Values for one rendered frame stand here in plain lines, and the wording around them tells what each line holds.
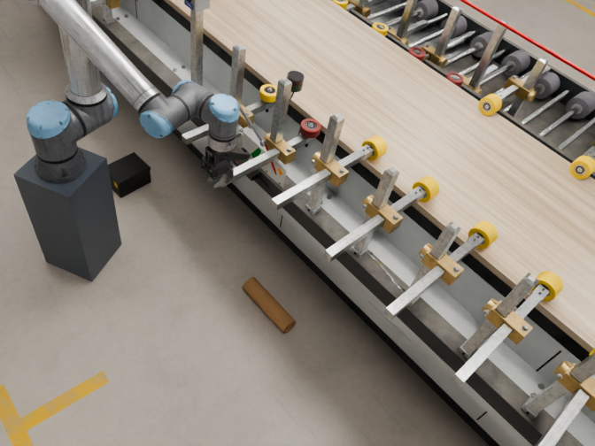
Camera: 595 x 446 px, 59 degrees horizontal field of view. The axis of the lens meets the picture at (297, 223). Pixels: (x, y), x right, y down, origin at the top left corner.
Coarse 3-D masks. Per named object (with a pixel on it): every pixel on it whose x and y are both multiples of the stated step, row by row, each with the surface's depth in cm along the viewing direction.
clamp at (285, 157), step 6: (264, 138) 201; (270, 144) 199; (276, 144) 197; (282, 144) 198; (288, 144) 198; (282, 150) 196; (294, 150) 197; (282, 156) 196; (288, 156) 195; (294, 156) 199; (282, 162) 198; (288, 162) 198
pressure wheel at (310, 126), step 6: (306, 120) 203; (312, 120) 204; (300, 126) 202; (306, 126) 202; (312, 126) 202; (318, 126) 202; (300, 132) 203; (306, 132) 200; (312, 132) 200; (318, 132) 201; (306, 144) 209
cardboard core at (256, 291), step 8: (248, 280) 251; (256, 280) 253; (248, 288) 250; (256, 288) 249; (264, 288) 250; (256, 296) 248; (264, 296) 247; (272, 296) 249; (264, 304) 245; (272, 304) 245; (280, 304) 247; (272, 312) 243; (280, 312) 243; (272, 320) 244; (280, 320) 241; (288, 320) 241; (280, 328) 242; (288, 328) 246
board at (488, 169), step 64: (256, 0) 256; (320, 0) 266; (256, 64) 223; (320, 64) 230; (384, 64) 238; (384, 128) 208; (448, 128) 215; (512, 128) 222; (448, 192) 191; (512, 192) 196; (576, 192) 202; (512, 256) 176; (576, 256) 181; (576, 320) 163
